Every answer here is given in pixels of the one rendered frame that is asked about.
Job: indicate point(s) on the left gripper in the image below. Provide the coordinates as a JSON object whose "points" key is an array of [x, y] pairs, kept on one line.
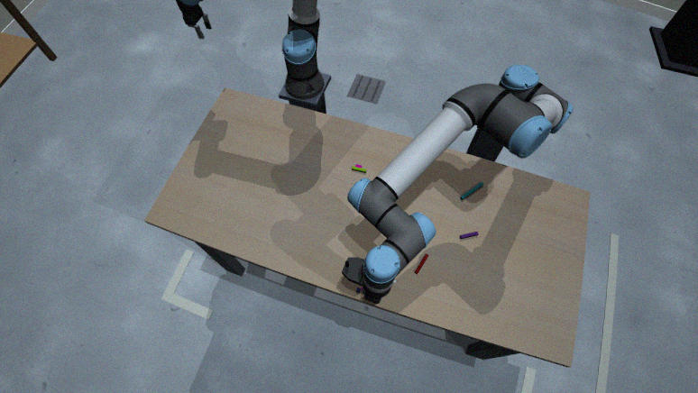
{"points": [[353, 271]]}

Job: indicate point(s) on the turquoise rod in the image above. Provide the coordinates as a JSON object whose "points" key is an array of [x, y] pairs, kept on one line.
{"points": [[470, 191]]}

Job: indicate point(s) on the dark red rod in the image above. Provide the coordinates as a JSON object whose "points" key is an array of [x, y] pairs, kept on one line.
{"points": [[421, 264]]}

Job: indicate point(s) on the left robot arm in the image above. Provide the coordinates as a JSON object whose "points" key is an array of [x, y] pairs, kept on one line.
{"points": [[518, 126]]}

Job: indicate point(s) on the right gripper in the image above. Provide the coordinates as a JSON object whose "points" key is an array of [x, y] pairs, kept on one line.
{"points": [[191, 16]]}

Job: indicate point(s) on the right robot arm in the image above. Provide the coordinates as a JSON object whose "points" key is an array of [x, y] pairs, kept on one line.
{"points": [[303, 80]]}

